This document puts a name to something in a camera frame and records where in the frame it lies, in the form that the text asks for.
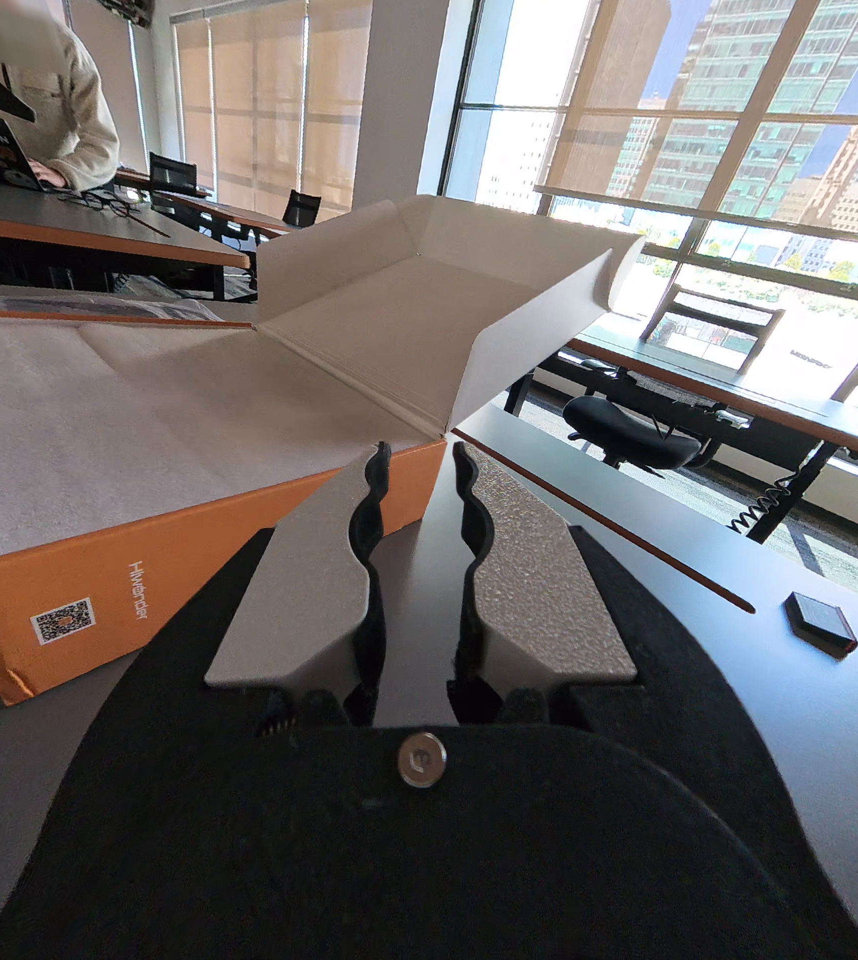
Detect black coiled cable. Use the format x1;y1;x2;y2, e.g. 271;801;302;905
727;463;814;535

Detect large glass window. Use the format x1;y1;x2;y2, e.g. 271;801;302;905
440;0;858;410

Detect small black block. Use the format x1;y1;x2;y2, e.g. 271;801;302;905
783;590;858;663

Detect black office chair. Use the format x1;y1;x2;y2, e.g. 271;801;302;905
282;189;323;231
147;151;199;198
560;393;706;475

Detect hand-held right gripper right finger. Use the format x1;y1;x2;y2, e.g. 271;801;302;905
451;442;638;697

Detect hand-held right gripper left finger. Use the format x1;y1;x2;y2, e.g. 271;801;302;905
204;442;394;695

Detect orange cardboard box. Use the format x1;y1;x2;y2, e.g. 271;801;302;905
0;195;643;706

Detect white foam sheet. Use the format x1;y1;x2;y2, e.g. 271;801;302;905
0;315;430;567

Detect grey office desk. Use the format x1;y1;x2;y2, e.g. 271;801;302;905
530;330;858;543
0;171;251;273

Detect black eyeglasses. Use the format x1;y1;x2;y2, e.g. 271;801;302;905
60;187;139;220

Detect wooden chair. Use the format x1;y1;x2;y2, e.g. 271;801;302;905
640;283;788;375

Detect window roller blind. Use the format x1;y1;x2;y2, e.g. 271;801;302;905
172;0;373;220

